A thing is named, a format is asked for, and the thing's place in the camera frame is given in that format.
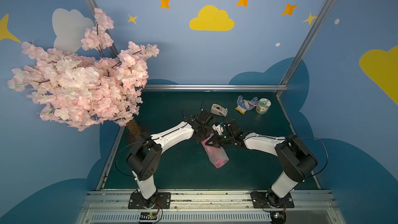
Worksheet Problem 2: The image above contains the bubble wrap sheet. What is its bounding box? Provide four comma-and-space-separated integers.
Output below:
200, 136, 230, 169

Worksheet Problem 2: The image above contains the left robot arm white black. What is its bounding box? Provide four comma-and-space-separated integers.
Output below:
126, 109, 216, 209

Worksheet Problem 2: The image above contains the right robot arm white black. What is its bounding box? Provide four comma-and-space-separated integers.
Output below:
198, 121, 318, 208

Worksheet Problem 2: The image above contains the beige tape dispenser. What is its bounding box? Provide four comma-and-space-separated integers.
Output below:
210, 104, 228, 117

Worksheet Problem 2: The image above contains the blue white work glove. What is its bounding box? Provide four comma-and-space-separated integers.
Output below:
235, 95, 259, 114

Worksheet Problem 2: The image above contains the green label tape roll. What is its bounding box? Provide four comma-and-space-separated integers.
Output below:
256, 98, 271, 115

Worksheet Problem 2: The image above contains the right controller board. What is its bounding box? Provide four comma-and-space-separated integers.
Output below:
270, 212, 287, 224

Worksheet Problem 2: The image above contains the controller board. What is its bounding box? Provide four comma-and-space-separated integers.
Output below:
270, 212, 287, 224
138, 212, 158, 224

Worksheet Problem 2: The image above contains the left controller board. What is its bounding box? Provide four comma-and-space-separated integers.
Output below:
138, 212, 158, 224

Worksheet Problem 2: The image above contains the pink cherry blossom tree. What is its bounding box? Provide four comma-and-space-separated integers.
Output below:
7, 7, 160, 139

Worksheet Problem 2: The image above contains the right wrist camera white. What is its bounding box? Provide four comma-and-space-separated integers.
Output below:
212, 124, 224, 135

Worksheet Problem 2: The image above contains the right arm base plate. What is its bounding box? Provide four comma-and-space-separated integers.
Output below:
250, 191, 295, 208

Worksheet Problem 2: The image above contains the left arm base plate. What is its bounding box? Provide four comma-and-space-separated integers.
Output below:
128, 192, 172, 209

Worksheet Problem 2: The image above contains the aluminium rail frame front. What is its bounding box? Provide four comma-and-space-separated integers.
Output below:
77, 190, 345, 224

